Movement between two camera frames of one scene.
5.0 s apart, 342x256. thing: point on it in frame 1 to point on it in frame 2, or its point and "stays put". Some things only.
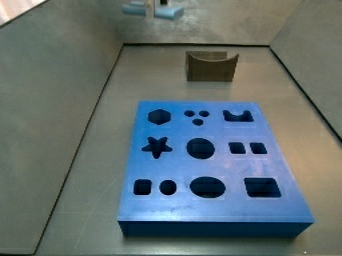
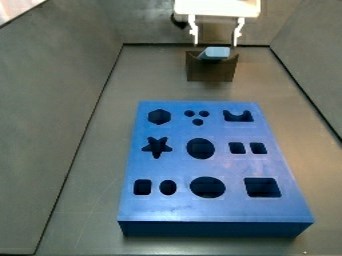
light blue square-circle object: [137, 8] to [219, 51]
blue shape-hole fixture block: [207, 175] stays put
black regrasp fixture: [211, 66] stays put
